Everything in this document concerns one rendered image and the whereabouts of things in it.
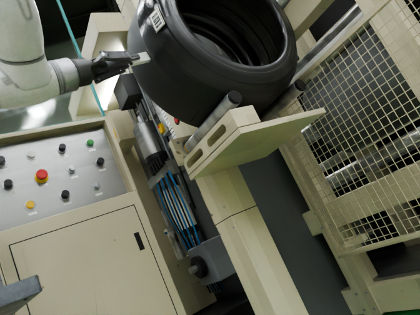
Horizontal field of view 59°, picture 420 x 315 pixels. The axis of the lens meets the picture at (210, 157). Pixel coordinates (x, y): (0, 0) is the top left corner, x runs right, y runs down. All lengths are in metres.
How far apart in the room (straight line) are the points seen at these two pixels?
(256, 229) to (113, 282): 0.57
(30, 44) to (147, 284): 0.97
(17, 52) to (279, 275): 1.06
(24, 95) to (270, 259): 0.94
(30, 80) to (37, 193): 0.70
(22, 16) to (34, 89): 0.17
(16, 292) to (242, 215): 0.77
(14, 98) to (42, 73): 0.09
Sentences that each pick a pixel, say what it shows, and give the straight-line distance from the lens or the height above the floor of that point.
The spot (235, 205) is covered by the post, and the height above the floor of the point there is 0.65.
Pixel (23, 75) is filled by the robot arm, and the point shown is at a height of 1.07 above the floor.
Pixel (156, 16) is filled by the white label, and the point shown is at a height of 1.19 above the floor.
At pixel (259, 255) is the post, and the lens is 1.37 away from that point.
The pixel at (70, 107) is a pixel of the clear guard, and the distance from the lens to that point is 1.76.
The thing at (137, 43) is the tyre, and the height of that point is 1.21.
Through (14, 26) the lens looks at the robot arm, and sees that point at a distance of 0.94.
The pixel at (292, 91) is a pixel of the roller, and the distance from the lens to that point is 1.27.
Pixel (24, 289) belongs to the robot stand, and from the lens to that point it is 0.96.
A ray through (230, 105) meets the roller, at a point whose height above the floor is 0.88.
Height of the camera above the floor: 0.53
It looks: 13 degrees up
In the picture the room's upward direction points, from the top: 25 degrees counter-clockwise
